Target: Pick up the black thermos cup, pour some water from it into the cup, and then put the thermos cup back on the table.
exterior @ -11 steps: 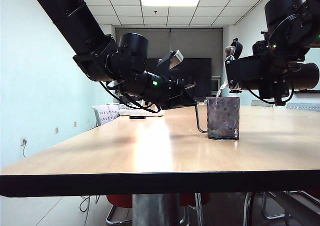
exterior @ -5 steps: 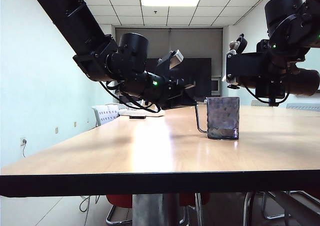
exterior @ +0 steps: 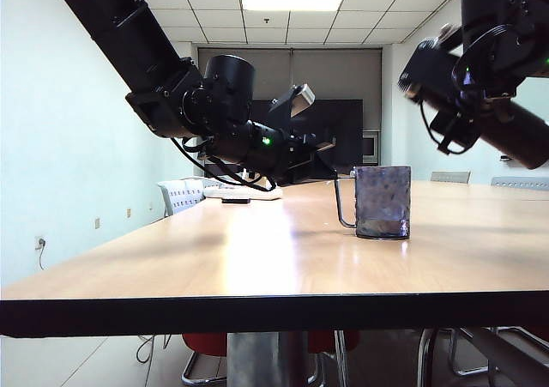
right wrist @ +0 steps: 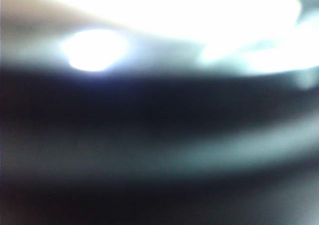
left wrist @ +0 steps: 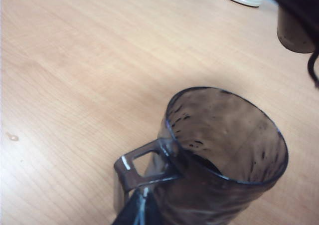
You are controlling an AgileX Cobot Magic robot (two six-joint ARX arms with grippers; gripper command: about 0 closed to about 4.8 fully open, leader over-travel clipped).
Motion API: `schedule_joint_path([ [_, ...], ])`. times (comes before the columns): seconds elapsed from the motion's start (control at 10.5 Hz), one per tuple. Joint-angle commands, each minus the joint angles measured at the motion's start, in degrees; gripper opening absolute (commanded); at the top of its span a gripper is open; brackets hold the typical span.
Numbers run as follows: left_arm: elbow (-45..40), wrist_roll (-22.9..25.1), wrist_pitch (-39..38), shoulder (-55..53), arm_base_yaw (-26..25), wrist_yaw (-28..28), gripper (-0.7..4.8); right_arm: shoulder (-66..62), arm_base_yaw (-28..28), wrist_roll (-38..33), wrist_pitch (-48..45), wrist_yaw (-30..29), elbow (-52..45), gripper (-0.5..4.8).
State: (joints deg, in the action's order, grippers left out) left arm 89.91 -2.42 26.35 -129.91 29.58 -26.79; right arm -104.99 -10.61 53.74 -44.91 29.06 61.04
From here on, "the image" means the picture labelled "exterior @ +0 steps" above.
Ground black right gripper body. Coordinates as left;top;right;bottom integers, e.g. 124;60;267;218
430;25;527;148

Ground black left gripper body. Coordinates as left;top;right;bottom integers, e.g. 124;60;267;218
276;130;318;177

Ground black thermos cup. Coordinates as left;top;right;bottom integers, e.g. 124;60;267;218
437;23;549;170

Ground black flat television screen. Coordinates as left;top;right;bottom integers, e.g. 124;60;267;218
250;99;365;178

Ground long white power strip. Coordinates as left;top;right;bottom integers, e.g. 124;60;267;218
203;184;284;202

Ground translucent grey textured mug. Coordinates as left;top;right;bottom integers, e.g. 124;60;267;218
334;165;413;240

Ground white plastic perforated chair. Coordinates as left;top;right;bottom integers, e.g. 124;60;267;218
157;176;211;219

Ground red chair chrome legs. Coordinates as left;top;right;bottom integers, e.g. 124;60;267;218
182;332;229;386
521;325;549;344
307;330;362;387

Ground grey diagonal table strut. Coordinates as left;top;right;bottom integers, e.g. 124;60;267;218
461;329;549;387

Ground grey framed wall cabinet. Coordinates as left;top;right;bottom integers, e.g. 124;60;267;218
363;131;381;166

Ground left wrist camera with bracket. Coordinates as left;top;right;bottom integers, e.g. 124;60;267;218
268;83;317;120

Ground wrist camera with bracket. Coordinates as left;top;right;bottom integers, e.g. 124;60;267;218
397;37;464;101
268;83;317;120

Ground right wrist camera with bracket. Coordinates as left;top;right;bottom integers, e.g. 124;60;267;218
397;37;464;101

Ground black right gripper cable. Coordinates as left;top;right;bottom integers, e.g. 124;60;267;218
421;99;473;155

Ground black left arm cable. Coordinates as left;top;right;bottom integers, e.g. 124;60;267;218
170;136;279;193

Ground grey metal table pedestal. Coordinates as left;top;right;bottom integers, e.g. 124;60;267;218
226;332;310;387

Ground chrome tube chair frame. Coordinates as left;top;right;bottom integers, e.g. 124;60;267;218
418;329;501;387

